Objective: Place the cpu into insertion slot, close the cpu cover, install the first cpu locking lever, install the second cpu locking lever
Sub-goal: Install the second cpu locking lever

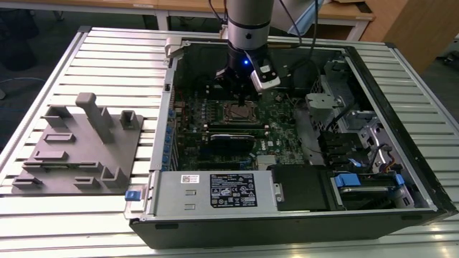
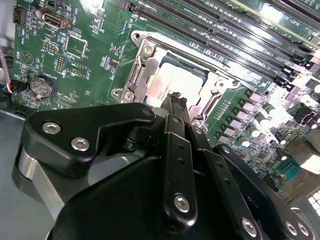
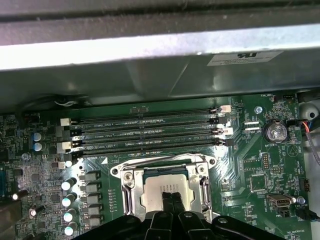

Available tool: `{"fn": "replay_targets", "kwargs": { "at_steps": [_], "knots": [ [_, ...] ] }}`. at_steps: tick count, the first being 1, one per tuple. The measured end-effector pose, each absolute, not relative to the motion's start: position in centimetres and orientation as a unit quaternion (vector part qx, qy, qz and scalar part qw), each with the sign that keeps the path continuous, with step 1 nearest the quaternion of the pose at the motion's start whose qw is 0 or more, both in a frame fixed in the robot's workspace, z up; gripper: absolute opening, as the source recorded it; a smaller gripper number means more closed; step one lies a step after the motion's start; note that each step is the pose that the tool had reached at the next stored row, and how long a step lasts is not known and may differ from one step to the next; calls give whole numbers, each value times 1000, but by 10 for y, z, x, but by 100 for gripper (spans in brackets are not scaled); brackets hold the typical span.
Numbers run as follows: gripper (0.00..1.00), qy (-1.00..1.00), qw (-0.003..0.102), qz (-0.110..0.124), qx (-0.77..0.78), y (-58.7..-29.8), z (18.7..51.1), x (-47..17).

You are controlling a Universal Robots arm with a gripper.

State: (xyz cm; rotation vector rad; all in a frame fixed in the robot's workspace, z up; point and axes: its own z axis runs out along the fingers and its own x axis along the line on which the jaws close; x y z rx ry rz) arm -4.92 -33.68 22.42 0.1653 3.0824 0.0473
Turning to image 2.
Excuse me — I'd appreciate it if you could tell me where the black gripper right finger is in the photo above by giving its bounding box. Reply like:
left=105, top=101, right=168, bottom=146
left=176, top=92, right=315, bottom=240

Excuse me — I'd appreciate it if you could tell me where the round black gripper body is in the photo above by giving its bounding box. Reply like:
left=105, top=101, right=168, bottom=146
left=49, top=156, right=243, bottom=240

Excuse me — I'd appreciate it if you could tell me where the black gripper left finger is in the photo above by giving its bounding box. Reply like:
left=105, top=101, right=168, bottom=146
left=11, top=91, right=199, bottom=224

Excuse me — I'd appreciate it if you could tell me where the metal wire locking lever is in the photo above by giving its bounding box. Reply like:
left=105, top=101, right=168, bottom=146
left=199, top=86, right=223, bottom=121

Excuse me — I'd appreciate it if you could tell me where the CPU with silver top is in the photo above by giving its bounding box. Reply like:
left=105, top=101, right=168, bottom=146
left=146, top=52, right=211, bottom=110

